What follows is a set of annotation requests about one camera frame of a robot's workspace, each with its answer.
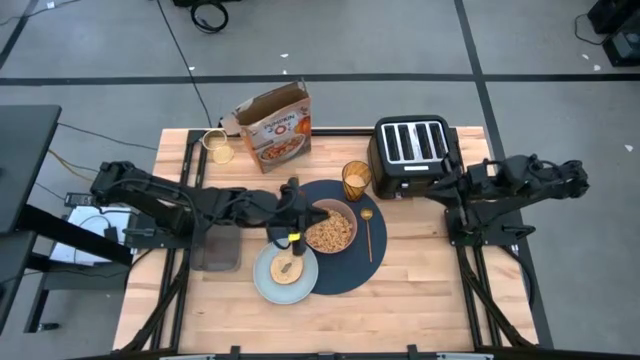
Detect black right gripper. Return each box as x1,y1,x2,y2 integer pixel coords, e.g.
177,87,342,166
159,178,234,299
425,153,489,229

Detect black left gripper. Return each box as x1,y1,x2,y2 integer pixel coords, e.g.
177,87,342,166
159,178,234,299
264,176,331,257

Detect pink translucent bowl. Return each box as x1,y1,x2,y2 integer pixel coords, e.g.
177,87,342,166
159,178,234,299
304,197,360,256

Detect amber ribbed glass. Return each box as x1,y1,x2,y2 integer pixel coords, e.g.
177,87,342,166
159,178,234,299
341,160,373,203

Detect toasted bagel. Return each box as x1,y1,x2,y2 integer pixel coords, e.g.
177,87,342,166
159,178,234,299
269,249,305,287

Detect pale grey round plate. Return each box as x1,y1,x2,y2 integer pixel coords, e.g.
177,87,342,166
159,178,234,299
252,237,320,306

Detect Pumpkin O's cereal box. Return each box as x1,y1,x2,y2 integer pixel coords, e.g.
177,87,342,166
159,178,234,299
219,79,314,175

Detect toasted cereal rings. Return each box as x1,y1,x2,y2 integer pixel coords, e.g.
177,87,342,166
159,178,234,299
305,209,354,253

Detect black four-slot toaster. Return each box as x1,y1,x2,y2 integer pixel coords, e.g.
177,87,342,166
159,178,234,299
367,114,464,200

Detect dark blue round placemat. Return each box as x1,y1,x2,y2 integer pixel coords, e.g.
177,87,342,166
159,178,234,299
267,178,389,296

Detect grey translucent plastic tray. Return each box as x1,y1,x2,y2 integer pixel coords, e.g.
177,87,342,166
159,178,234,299
189,219,243,273

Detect small cup of milk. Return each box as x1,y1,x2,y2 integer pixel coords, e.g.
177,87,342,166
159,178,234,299
200,127,236,166

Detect black equipment box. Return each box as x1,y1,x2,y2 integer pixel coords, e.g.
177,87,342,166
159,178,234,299
601,27,640,69

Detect white paper sheet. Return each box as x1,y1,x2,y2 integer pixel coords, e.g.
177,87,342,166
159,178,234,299
48,205,134,267

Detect black power adapter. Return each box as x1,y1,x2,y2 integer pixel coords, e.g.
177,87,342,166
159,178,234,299
63,192,100,209

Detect black equipment case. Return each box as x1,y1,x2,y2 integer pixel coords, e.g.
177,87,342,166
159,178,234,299
586,0,640,35

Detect black desk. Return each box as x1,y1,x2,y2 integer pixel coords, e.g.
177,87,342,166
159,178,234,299
0,103,135,335

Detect black aluminium rig frame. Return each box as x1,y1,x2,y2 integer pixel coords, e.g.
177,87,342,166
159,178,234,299
74,112,640,360

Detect thin black cable loop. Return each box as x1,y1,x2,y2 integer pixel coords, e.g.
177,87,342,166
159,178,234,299
573,12,609,48

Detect long black floor cable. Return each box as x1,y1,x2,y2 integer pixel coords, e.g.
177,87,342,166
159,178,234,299
155,0,214,127

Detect thin black floor cable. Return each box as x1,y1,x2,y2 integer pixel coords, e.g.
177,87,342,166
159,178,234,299
55,121,159,152

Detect coiled black cable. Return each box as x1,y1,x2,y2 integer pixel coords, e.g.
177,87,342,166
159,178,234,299
189,0,230,35

